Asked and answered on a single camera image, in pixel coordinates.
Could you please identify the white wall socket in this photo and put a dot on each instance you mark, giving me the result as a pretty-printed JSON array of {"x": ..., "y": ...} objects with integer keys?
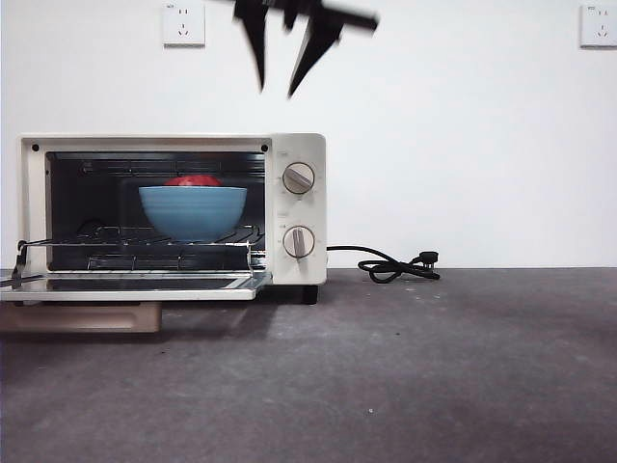
[
  {"x": 184, "y": 26},
  {"x": 600, "y": 26}
]

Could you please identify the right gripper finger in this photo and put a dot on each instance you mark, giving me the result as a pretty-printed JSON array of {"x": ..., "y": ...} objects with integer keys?
[
  {"x": 255, "y": 43},
  {"x": 313, "y": 48}
]

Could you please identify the cream oven knob slanted pointer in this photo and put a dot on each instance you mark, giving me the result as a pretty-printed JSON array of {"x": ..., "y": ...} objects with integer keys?
[{"x": 298, "y": 177}]

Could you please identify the blue bowl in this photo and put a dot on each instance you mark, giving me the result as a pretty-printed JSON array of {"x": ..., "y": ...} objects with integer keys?
[{"x": 193, "y": 212}]

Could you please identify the red apple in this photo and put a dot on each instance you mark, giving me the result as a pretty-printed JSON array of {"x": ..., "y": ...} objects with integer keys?
[{"x": 193, "y": 181}]

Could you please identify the cream oven knob upright pointer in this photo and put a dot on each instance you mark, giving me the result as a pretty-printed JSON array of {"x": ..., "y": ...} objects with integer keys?
[{"x": 298, "y": 242}]

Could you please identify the cream Toshiba toaster oven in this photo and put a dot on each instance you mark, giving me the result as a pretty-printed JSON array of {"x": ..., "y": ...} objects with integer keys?
[{"x": 299, "y": 207}]

